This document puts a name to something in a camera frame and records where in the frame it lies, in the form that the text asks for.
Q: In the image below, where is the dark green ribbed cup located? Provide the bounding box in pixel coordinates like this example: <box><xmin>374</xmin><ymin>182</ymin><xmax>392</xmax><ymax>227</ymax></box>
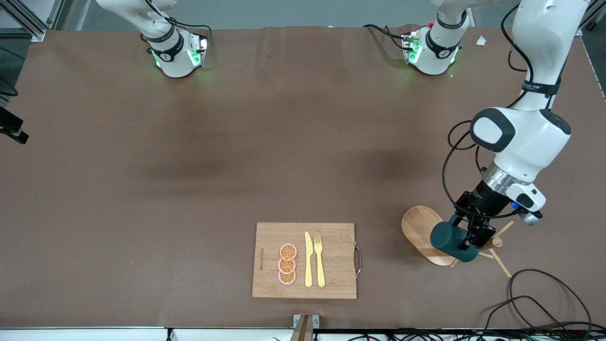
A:
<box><xmin>430</xmin><ymin>214</ymin><xmax>481</xmax><ymax>263</ymax></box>

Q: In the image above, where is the wooden mug tree stand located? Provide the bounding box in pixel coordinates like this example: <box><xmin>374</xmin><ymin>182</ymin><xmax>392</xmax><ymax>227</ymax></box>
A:
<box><xmin>401</xmin><ymin>205</ymin><xmax>515</xmax><ymax>278</ymax></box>

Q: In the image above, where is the bamboo cutting board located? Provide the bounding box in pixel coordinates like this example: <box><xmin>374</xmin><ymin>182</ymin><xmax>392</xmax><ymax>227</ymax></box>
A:
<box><xmin>252</xmin><ymin>222</ymin><xmax>363</xmax><ymax>300</ymax></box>

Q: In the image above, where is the brown table cover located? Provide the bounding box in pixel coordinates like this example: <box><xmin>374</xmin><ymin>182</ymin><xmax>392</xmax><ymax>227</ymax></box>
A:
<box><xmin>0</xmin><ymin>25</ymin><xmax>606</xmax><ymax>330</ymax></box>

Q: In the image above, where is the yellow plastic fork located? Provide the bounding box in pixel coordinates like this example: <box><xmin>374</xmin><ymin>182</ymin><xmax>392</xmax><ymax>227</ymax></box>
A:
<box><xmin>314</xmin><ymin>236</ymin><xmax>326</xmax><ymax>288</ymax></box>

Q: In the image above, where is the yellow plastic knife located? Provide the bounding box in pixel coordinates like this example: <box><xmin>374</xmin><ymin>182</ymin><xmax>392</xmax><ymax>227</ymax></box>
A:
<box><xmin>304</xmin><ymin>232</ymin><xmax>314</xmax><ymax>288</ymax></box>

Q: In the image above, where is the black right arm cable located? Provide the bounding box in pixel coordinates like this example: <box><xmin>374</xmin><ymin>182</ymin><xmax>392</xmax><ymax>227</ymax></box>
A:
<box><xmin>0</xmin><ymin>75</ymin><xmax>19</xmax><ymax>98</ymax></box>

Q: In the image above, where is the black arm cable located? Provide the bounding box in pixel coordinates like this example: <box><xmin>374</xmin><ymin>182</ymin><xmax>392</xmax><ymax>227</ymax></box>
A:
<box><xmin>442</xmin><ymin>4</ymin><xmax>564</xmax><ymax>215</ymax></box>
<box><xmin>0</xmin><ymin>75</ymin><xmax>19</xmax><ymax>98</ymax></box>

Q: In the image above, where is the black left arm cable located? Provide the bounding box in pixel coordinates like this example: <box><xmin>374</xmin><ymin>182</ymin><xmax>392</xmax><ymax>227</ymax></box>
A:
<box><xmin>442</xmin><ymin>4</ymin><xmax>564</xmax><ymax>215</ymax></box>

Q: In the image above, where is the black looped cable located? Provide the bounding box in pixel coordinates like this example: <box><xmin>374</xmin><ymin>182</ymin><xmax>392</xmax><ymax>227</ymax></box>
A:
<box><xmin>483</xmin><ymin>296</ymin><xmax>590</xmax><ymax>340</ymax></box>
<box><xmin>508</xmin><ymin>269</ymin><xmax>593</xmax><ymax>333</ymax></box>

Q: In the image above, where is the aluminium frame profile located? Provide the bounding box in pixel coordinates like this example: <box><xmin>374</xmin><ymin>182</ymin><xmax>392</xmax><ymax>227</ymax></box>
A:
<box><xmin>0</xmin><ymin>0</ymin><xmax>48</xmax><ymax>42</ymax></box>
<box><xmin>574</xmin><ymin>0</ymin><xmax>606</xmax><ymax>37</ymax></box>

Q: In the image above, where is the metal table bracket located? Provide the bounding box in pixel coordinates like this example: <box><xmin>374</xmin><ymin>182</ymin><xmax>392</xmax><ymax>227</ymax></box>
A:
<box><xmin>290</xmin><ymin>314</ymin><xmax>320</xmax><ymax>341</ymax></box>

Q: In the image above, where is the black left base cable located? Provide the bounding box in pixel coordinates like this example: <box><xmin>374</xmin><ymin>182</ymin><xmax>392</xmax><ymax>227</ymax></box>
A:
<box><xmin>362</xmin><ymin>23</ymin><xmax>409</xmax><ymax>51</ymax></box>

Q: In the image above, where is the black base cable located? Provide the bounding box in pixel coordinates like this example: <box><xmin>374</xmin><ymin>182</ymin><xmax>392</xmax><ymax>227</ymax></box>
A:
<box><xmin>362</xmin><ymin>23</ymin><xmax>409</xmax><ymax>51</ymax></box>
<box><xmin>168</xmin><ymin>18</ymin><xmax>213</xmax><ymax>42</ymax></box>

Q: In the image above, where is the black right base cable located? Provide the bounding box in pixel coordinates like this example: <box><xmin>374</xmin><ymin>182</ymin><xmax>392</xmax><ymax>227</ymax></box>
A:
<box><xmin>168</xmin><ymin>18</ymin><xmax>213</xmax><ymax>42</ymax></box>

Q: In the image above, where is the white table edge rail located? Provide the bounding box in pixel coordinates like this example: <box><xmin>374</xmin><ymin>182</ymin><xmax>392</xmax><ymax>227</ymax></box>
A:
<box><xmin>0</xmin><ymin>326</ymin><xmax>606</xmax><ymax>341</ymax></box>

